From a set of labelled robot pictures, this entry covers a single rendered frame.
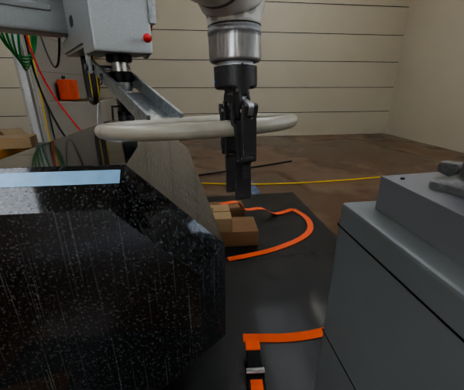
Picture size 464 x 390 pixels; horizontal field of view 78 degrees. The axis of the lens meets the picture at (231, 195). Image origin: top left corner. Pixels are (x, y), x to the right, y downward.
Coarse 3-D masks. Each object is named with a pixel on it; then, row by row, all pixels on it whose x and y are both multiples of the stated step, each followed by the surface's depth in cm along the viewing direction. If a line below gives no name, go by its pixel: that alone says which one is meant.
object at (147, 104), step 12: (96, 72) 127; (108, 84) 114; (132, 84) 124; (144, 84) 113; (120, 96) 104; (132, 96) 111; (144, 96) 114; (156, 96) 105; (132, 108) 96; (144, 108) 103; (156, 108) 104; (168, 108) 99
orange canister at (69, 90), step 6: (60, 84) 371; (66, 84) 372; (72, 84) 381; (60, 90) 373; (66, 90) 374; (72, 90) 380; (60, 96) 376; (66, 96) 377; (72, 96) 379; (78, 96) 400
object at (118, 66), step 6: (114, 66) 115; (120, 66) 115; (126, 66) 116; (108, 72) 116; (114, 72) 114; (120, 72) 114; (126, 72) 116; (114, 78) 115; (120, 78) 115; (126, 78) 116; (132, 78) 119; (120, 84) 116; (126, 84) 117; (126, 90) 118; (132, 90) 121
